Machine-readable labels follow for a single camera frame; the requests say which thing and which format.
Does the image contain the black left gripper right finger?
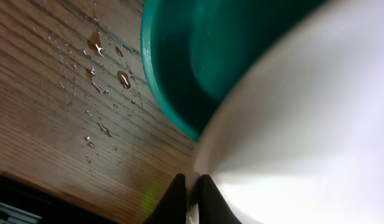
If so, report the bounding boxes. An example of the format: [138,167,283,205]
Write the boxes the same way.
[196,174,241,224]

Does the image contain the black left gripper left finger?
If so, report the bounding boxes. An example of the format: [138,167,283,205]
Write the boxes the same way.
[143,174,187,224]

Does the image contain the pink plate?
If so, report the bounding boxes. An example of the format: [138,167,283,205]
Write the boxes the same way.
[194,1,384,223]

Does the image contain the teal plastic tray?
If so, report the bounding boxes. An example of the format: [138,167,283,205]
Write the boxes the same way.
[141,0,324,140]

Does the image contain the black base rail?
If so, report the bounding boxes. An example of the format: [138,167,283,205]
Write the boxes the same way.
[0,174,114,224]

